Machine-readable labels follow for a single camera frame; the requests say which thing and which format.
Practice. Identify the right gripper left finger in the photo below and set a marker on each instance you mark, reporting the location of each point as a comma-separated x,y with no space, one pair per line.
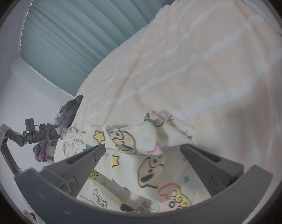
78,167

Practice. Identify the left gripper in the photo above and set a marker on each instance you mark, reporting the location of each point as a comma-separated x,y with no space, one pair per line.
49,132

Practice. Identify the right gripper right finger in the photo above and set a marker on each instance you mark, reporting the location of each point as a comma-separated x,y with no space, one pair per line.
208,169

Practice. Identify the white printed pyjama top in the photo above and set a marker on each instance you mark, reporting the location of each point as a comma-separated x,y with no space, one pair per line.
141,148

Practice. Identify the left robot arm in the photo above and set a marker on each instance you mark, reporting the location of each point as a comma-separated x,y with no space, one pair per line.
4,134

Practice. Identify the bed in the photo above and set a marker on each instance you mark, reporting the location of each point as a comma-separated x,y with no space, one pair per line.
201,66

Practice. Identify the grey garment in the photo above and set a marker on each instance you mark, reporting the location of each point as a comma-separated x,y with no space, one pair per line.
58,118

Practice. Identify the heap of mixed items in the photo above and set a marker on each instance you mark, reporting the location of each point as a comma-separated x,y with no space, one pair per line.
40,155

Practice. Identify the black garment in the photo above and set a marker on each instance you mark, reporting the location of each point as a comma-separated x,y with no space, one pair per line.
70,110

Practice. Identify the blue-green curtain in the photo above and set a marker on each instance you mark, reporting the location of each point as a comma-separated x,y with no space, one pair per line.
56,62
96,15

